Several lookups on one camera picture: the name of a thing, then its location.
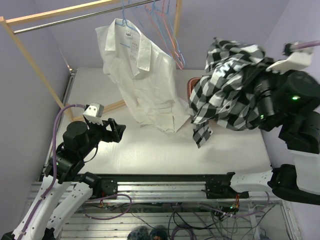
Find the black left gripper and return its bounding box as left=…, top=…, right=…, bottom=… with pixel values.
left=79, top=116, right=126, bottom=157

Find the blue wire hanger white shirt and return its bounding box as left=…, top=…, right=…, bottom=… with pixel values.
left=116, top=0, right=137, bottom=41

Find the black white plaid shirt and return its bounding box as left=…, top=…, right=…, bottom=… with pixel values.
left=189, top=37, right=265, bottom=148

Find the blue wire hanger plaid shirt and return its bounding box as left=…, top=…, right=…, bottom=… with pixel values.
left=129, top=0, right=161, bottom=38

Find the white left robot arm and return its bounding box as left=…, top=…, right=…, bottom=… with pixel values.
left=2, top=118, right=126, bottom=240

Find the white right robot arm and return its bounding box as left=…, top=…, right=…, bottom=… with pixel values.
left=204, top=70, right=320, bottom=205

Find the white shirt paper tag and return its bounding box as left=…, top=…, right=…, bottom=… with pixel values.
left=129, top=40, right=139, bottom=66

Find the pink laundry basket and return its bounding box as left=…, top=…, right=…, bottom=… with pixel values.
left=187, top=77, right=201, bottom=99

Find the wooden clothes rack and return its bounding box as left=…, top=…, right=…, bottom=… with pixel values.
left=0, top=0, right=183, bottom=114

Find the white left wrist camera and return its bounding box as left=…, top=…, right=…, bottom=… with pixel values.
left=82, top=103, right=104, bottom=126

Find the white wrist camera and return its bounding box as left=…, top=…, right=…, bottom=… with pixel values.
left=266, top=41, right=314, bottom=74
left=82, top=103, right=104, bottom=126

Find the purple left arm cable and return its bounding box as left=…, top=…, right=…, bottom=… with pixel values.
left=21, top=103, right=88, bottom=236

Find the pink wire hanger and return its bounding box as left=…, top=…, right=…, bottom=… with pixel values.
left=144, top=0, right=185, bottom=70

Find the blue empty wire hanger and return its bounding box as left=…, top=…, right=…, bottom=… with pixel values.
left=149, top=0, right=186, bottom=67

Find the aluminium rail base frame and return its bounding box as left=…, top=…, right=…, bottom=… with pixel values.
left=29, top=69, right=301, bottom=240

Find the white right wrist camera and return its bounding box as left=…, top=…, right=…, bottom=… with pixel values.
left=266, top=41, right=314, bottom=74

